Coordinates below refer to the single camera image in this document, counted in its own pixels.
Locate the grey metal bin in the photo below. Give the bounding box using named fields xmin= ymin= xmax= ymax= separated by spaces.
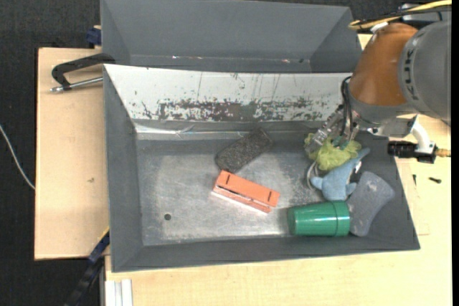
xmin=99 ymin=0 xmax=421 ymax=273

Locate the pale brown flat board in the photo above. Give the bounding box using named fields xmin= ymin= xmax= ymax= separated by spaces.
xmin=34 ymin=47 xmax=111 ymax=261

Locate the red-brown flat block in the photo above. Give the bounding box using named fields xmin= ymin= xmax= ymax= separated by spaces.
xmin=210 ymin=169 xmax=281 ymax=215

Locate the grey curved sponge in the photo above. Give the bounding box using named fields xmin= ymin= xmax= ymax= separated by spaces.
xmin=346 ymin=171 xmax=396 ymax=238

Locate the black cylinder on white bracket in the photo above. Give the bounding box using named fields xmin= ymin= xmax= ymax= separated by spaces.
xmin=387 ymin=114 xmax=451 ymax=165

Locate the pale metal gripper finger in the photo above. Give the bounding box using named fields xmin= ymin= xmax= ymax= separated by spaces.
xmin=311 ymin=135 xmax=326 ymax=187
xmin=305 ymin=132 xmax=323 ymax=188

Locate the dark green flat block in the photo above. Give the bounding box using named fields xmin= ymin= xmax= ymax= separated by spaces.
xmin=214 ymin=128 xmax=274 ymax=174

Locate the blue toy shark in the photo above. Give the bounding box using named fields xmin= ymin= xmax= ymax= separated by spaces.
xmin=309 ymin=147 xmax=372 ymax=201

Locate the green plastic cup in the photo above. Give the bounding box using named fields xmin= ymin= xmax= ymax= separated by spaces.
xmin=286 ymin=201 xmax=351 ymax=238

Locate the yellow-green mesh pouf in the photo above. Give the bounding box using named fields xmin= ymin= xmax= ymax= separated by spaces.
xmin=304 ymin=132 xmax=363 ymax=172

